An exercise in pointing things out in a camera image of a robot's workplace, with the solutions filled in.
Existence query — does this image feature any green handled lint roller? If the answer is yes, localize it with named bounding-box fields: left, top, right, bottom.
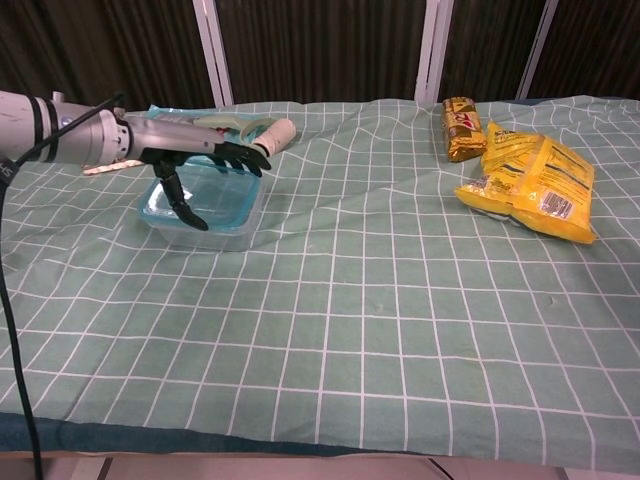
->
left=192, top=115, right=298, bottom=157

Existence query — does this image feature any clear plastic container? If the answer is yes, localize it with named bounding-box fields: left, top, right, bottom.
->
left=138, top=154, right=265, bottom=253

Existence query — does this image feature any silver red snack packet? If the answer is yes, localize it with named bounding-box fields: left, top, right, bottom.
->
left=82, top=158, right=144, bottom=176

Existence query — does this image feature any green white checked tablecloth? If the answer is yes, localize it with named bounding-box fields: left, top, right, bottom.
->
left=0, top=97, right=640, bottom=474

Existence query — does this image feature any dark screen panel white frame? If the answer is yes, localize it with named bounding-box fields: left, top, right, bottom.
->
left=0, top=0, right=234, bottom=116
left=214, top=0, right=441, bottom=106
left=417, top=0, right=559, bottom=101
left=517, top=0, right=640, bottom=101

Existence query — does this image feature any gold brown biscuit packet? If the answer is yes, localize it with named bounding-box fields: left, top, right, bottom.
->
left=442, top=96, right=489, bottom=164

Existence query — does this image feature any light blue wipes packet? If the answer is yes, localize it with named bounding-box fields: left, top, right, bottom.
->
left=144, top=103, right=281, bottom=151

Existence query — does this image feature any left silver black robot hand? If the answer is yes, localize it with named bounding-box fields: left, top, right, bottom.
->
left=119, top=113, right=272, bottom=231

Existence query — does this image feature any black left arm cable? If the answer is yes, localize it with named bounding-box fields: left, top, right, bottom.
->
left=0, top=92, right=126, bottom=480

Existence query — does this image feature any blue plastic lid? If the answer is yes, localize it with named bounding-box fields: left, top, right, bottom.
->
left=138, top=154, right=264, bottom=231

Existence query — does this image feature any yellow snack bag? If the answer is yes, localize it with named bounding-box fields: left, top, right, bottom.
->
left=453, top=119, right=599, bottom=245

